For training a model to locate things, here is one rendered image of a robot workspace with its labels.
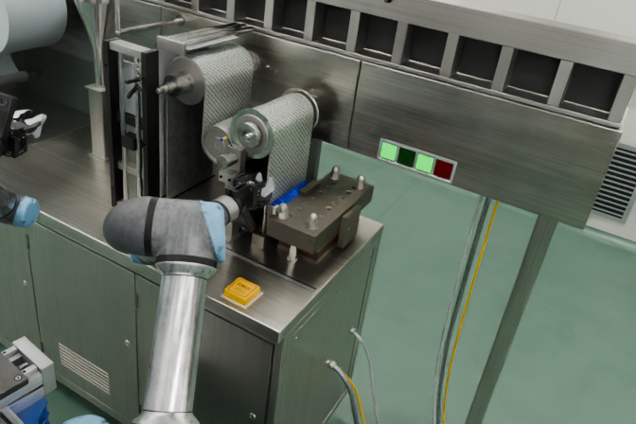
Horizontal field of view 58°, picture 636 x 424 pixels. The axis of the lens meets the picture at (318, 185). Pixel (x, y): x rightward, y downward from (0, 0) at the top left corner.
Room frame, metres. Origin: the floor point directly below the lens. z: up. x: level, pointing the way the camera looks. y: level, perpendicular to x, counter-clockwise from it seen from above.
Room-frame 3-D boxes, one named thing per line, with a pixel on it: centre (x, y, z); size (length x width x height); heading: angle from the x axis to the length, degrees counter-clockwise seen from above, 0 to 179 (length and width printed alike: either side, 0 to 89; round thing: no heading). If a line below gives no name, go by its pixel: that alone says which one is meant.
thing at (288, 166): (1.58, 0.10, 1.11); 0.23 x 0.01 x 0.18; 154
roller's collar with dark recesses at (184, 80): (1.58, 0.44, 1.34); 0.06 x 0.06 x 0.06; 64
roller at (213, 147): (1.66, 0.26, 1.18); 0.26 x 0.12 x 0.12; 154
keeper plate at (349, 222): (1.54, -0.12, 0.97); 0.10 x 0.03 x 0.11; 154
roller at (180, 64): (1.72, 0.37, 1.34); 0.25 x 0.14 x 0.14; 154
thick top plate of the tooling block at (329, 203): (1.56, -0.03, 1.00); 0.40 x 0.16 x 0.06; 154
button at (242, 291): (1.22, 0.16, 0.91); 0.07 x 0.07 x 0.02; 64
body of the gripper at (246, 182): (1.37, 0.20, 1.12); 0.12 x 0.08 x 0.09; 154
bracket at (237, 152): (1.48, 0.25, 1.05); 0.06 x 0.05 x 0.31; 154
